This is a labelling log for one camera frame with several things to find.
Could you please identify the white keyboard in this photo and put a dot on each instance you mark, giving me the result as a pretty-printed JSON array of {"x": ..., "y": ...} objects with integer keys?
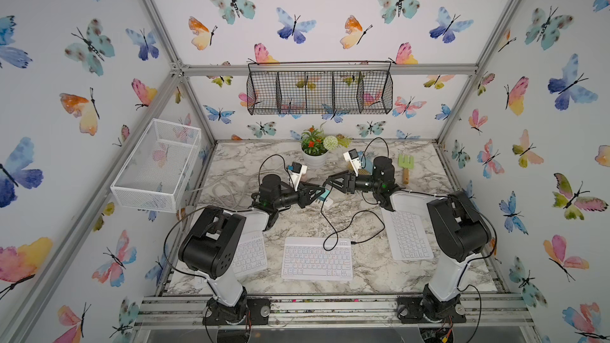
[
  {"x": 250, "y": 256},
  {"x": 307, "y": 259},
  {"x": 407, "y": 238}
]

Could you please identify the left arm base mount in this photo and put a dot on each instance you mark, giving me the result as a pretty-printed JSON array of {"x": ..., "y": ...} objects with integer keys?
[{"x": 251, "y": 310}]

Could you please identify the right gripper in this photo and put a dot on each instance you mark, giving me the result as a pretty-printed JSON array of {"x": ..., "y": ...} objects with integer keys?
[{"x": 347, "y": 178}]

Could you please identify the black wire wall basket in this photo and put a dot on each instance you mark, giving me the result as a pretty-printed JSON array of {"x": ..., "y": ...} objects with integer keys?
[{"x": 332, "y": 87}]

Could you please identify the white mesh wall basket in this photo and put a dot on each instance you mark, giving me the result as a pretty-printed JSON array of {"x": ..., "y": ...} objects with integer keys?
[{"x": 154, "y": 177}]

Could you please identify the teal USB charger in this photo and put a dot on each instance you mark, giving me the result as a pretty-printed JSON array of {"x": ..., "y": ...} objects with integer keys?
[{"x": 324, "y": 195}]

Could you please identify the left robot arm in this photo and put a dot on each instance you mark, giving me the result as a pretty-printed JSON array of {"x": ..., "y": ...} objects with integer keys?
[{"x": 209, "y": 247}]

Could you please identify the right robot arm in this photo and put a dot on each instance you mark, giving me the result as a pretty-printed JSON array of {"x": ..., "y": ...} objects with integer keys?
[{"x": 461, "y": 231}]

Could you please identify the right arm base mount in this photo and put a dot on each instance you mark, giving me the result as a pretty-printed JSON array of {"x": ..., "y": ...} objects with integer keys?
[{"x": 426, "y": 308}]

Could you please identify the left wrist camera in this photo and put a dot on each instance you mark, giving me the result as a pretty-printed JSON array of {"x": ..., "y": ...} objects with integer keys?
[{"x": 296, "y": 171}]

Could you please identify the potted artificial plant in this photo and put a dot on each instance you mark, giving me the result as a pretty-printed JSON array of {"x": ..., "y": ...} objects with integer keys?
[{"x": 316, "y": 144}]

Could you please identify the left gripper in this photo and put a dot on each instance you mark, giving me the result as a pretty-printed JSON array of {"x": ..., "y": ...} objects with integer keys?
[{"x": 303, "y": 194}]

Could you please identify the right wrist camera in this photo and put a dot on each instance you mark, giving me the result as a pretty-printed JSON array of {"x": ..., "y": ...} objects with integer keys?
[{"x": 355, "y": 161}]

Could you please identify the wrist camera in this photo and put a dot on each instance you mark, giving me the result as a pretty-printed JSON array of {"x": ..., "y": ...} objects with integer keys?
[
  {"x": 355, "y": 161},
  {"x": 296, "y": 171}
]

